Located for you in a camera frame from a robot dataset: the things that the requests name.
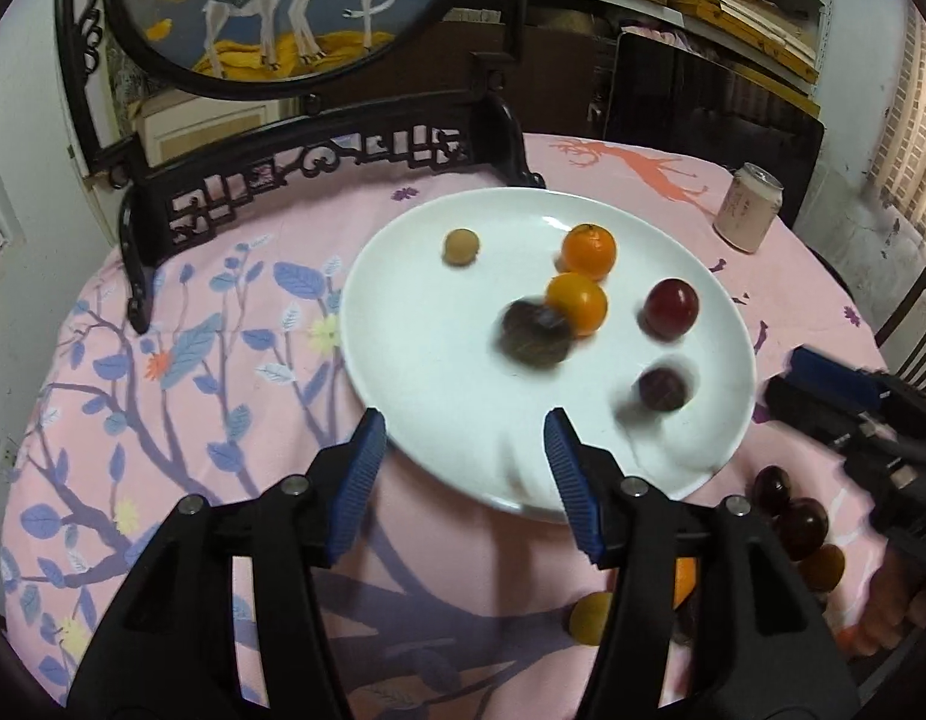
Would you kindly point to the tan longan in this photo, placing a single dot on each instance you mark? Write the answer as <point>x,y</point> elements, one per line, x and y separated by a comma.
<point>824,566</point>
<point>460,247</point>

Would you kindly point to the stack of yellow flat boxes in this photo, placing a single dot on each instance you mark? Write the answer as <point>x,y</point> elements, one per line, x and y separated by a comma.
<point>755,22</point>

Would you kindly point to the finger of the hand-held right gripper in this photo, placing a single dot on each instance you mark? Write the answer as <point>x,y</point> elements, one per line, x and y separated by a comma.
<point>834,376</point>
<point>804,409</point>

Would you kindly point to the small dark plum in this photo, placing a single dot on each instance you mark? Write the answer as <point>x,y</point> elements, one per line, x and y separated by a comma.
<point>664,388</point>

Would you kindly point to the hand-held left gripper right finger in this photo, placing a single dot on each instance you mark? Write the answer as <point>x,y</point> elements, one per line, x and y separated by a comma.
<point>575,487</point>

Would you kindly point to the yellow orange tomato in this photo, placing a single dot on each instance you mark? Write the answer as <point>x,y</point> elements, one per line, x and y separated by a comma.
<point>579,301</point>

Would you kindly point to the large orange mandarin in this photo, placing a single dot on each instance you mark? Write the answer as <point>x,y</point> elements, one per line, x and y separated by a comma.
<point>684,581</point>

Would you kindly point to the pink drink can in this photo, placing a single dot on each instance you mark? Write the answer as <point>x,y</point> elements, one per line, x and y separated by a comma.
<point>748,210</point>

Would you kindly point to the black monitor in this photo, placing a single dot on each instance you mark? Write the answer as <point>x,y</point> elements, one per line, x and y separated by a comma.
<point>703,127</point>

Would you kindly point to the pink floral tablecloth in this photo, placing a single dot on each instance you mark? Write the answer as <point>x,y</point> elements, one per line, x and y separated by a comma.
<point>230,360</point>

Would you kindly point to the dark wooden chair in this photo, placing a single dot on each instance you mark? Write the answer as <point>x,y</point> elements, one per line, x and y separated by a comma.
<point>913,315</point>

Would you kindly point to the white ceramic plate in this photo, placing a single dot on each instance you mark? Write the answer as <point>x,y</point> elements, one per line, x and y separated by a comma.
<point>448,375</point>

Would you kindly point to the dark purple mangosteen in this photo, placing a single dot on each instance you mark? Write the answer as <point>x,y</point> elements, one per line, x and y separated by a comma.
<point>534,337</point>

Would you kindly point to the dark cherry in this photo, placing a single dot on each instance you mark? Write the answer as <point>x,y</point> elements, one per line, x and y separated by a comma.
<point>772,487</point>

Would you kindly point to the white wall outlet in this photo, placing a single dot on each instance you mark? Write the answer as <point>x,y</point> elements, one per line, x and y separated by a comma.
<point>3,457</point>

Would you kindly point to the beige cabinet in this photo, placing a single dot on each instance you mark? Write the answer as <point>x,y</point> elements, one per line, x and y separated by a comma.
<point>208,127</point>

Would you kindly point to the large dark red plum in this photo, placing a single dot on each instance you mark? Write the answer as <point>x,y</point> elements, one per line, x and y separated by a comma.
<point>805,529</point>

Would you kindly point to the round deer screen black stand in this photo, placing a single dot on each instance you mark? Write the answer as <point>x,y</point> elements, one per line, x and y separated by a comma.
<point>283,0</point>

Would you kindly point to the person's right hand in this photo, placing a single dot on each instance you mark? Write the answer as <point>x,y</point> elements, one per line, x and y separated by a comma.
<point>886,604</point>

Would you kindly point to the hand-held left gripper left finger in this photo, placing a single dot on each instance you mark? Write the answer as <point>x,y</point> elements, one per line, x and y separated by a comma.
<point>360,476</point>

